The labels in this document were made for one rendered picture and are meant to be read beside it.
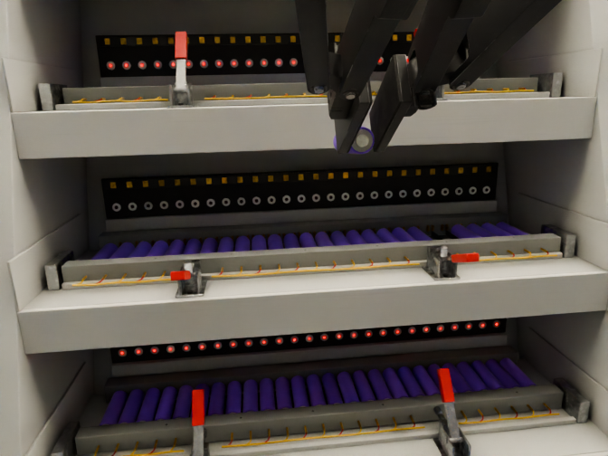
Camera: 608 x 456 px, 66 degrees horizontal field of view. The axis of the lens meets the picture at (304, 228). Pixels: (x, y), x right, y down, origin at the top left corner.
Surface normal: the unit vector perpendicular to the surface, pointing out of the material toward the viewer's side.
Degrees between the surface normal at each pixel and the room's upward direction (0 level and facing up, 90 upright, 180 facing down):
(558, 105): 108
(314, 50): 169
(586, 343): 90
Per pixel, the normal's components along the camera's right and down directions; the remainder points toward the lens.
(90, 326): 0.11, 0.26
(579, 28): -0.99, 0.05
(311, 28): 0.07, 0.97
